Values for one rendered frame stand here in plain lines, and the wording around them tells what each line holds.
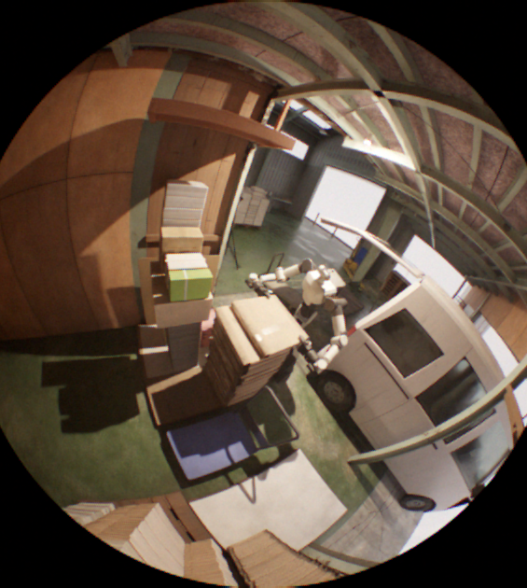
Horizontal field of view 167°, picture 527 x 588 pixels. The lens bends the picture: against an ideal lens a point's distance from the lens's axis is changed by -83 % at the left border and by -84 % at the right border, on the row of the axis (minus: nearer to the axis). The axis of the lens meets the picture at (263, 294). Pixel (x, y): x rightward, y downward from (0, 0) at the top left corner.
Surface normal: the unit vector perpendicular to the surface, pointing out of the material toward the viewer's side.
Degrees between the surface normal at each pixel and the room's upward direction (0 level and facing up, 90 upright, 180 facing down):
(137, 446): 0
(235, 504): 0
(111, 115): 90
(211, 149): 90
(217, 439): 0
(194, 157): 90
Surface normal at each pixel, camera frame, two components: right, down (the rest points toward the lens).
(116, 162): 0.48, 0.66
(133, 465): 0.33, -0.74
